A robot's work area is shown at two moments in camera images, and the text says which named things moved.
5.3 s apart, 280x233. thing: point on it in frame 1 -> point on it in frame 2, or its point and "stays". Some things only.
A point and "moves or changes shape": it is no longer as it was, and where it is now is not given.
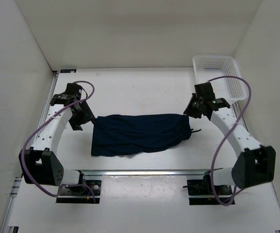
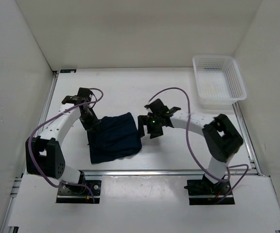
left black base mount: x=87 y=191 stays
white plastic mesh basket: x=206 y=67 stays
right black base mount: x=200 y=191 stays
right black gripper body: x=192 y=109 -> x=153 y=120
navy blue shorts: x=114 y=135 moves or changes shape
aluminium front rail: x=152 y=172 stays
